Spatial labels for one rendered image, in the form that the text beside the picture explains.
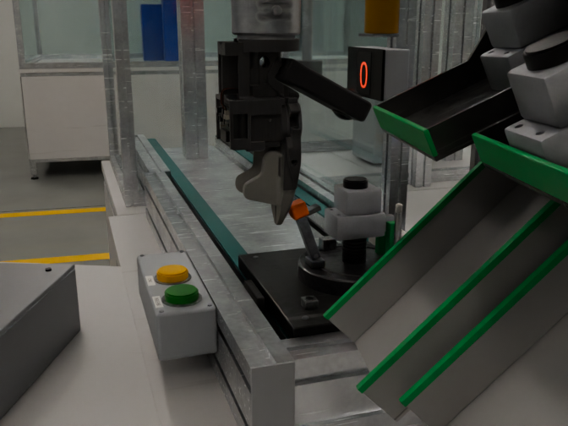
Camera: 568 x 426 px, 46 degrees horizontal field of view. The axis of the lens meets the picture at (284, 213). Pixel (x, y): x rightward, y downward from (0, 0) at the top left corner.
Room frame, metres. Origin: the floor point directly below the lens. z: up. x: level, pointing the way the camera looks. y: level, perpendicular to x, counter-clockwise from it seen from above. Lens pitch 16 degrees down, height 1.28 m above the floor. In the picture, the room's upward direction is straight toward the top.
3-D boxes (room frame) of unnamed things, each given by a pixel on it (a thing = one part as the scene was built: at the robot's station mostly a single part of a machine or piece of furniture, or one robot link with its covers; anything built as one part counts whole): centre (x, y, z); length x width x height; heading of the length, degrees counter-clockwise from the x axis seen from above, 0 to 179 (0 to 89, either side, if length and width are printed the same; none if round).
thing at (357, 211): (0.79, -0.10, 1.06); 0.08 x 0.04 x 0.07; 108
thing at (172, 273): (0.80, 0.14, 0.96); 0.04 x 0.04 x 0.02
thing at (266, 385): (1.00, 0.14, 0.91); 0.89 x 0.06 x 0.11; 18
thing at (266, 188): (0.74, 0.02, 1.09); 0.06 x 0.03 x 0.09; 108
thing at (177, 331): (0.80, 0.14, 0.93); 0.21 x 0.07 x 0.06; 18
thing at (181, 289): (0.74, 0.12, 0.96); 0.04 x 0.04 x 0.02
